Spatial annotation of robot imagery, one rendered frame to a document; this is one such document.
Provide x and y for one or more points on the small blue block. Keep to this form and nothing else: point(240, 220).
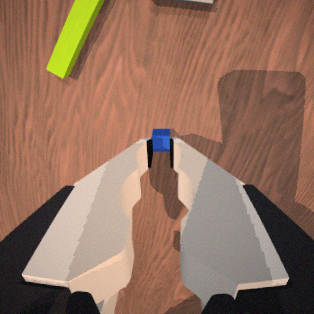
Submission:
point(161, 140)

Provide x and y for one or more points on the lime green rod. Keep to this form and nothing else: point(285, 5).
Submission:
point(73, 36)

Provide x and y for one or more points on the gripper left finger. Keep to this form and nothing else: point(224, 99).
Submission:
point(78, 240)

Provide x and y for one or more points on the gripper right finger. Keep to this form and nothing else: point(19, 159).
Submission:
point(235, 241)

